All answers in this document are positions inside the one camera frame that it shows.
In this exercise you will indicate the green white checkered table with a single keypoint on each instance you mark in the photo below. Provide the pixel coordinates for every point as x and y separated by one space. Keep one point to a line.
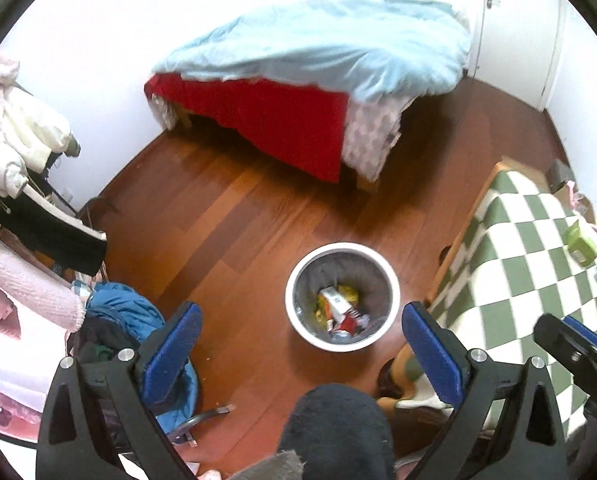
518 270

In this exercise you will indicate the metal chair base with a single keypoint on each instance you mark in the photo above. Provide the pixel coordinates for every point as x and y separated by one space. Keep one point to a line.
203 417

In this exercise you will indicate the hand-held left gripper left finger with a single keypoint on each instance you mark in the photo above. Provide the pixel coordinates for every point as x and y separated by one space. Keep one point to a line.
171 355

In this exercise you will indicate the pink plush toy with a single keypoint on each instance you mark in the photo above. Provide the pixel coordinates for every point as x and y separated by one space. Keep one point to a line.
573 195

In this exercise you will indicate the open cardboard box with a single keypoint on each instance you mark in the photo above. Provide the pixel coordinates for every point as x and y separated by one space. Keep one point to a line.
581 205

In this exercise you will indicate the pink fuzzy sweater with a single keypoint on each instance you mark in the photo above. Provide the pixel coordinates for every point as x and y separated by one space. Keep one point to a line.
23 280

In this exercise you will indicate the white puffy jacket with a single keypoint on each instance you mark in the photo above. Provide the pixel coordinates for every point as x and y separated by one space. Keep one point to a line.
13 130

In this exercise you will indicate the light blue blanket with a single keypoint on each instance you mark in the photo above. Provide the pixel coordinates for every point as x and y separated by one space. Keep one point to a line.
328 45

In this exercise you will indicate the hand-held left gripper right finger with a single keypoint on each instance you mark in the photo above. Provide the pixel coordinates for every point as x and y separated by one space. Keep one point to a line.
436 355

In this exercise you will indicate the white round bin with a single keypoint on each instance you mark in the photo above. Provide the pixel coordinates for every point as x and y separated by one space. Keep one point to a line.
298 305

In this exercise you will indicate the blue cloth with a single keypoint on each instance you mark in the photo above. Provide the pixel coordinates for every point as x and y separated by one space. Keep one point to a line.
128 320

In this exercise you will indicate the black garment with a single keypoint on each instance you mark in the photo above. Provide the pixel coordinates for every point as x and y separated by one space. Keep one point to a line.
48 232

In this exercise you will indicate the green box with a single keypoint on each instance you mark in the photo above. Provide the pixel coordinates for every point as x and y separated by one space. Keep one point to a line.
581 245

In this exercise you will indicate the white door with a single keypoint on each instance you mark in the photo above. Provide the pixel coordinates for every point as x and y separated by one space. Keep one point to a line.
518 45

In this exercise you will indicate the red drink can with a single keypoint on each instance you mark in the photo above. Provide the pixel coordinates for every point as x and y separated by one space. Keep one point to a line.
347 324

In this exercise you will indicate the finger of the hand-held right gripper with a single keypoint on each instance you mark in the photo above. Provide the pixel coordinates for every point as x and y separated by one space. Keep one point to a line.
583 331
573 350

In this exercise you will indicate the pink patterned bed sheet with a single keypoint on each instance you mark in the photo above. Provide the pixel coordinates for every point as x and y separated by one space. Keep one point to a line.
373 135

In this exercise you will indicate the yellow box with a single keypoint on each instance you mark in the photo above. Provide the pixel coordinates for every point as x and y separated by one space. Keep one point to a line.
322 310

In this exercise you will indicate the white pink box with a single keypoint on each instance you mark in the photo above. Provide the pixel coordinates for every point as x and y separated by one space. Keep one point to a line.
337 305

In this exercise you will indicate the red bed sheet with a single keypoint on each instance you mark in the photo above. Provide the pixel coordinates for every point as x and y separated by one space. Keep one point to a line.
278 120

